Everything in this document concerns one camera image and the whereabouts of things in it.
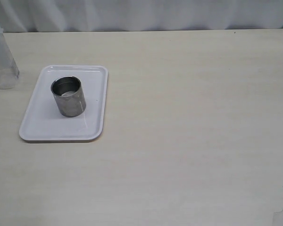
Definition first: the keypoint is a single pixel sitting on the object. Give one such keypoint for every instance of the stainless steel cup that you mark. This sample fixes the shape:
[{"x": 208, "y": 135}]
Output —
[{"x": 69, "y": 96}]

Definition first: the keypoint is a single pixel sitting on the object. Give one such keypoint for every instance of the white plastic tray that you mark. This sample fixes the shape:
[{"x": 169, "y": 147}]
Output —
[{"x": 43, "y": 122}]

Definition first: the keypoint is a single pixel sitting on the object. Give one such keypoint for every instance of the white curtain backdrop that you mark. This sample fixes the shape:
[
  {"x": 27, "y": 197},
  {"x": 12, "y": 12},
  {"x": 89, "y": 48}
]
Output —
[{"x": 138, "y": 15}]

